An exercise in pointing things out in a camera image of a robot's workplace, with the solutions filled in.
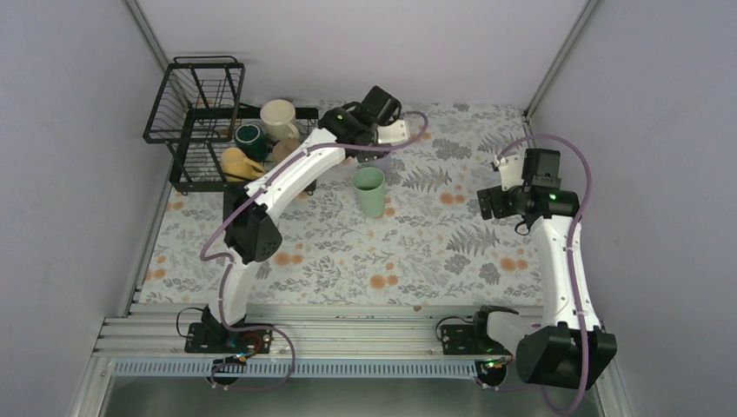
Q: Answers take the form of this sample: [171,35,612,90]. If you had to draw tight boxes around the mint green plastic cup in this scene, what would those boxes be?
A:
[352,167,385,218]

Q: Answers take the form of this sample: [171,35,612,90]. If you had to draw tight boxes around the cream ceramic mug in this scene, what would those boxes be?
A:
[260,99,301,142]

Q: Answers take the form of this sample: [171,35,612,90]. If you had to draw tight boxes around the dark green ceramic mug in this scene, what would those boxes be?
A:
[234,123,269,162]

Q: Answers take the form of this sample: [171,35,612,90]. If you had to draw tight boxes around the lavender plastic cup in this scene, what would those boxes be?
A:
[372,156,393,175]

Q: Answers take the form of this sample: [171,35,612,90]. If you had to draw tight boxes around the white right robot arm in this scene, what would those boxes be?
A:
[470,149,617,390]

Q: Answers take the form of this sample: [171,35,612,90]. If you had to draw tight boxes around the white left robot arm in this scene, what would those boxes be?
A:
[200,86,410,352]

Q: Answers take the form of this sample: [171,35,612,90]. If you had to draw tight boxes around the floral tablecloth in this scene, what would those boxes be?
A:
[139,102,559,308]

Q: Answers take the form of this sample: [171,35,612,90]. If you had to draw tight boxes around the yellow ceramic mug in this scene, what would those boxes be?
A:
[220,147,266,182]

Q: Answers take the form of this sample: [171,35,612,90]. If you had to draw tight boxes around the aluminium corner profile right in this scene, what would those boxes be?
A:
[524,0,599,121]

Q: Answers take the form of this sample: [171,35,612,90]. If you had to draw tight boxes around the aluminium corner profile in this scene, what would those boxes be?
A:
[524,0,599,121]
[121,1,172,317]

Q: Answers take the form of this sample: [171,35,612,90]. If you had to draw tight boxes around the aluminium corner profile left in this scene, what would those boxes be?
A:
[121,1,172,317]

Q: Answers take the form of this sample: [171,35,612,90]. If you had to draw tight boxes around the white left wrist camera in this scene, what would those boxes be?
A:
[376,119,411,146]

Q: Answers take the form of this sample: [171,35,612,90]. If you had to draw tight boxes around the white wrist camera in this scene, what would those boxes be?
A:
[494,154,524,191]
[376,119,411,146]

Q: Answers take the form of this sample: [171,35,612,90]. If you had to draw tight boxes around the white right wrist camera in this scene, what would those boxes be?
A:
[494,154,524,191]

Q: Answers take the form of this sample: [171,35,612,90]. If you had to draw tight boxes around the black wire dish rack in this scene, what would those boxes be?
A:
[143,55,320,197]

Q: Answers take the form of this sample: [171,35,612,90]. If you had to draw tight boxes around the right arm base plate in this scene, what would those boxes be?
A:
[439,323,511,355]

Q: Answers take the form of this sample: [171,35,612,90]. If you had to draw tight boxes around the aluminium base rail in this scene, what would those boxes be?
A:
[91,301,613,361]

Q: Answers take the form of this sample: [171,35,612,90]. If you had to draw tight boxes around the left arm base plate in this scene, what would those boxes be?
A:
[184,322,273,355]

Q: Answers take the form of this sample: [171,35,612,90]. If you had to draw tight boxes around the grey slotted cable duct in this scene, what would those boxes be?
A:
[111,358,477,380]

